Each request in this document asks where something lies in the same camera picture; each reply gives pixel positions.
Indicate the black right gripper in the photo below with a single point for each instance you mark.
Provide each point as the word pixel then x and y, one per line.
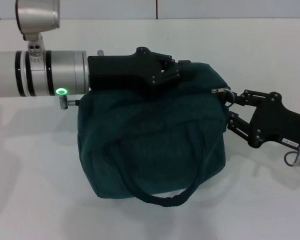
pixel 277 120

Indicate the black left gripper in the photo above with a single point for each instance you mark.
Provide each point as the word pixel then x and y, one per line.
pixel 125 72

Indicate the dark teal zip bag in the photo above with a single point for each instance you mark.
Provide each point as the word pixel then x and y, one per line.
pixel 152 137

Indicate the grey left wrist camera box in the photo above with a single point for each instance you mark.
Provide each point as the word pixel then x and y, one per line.
pixel 37 17

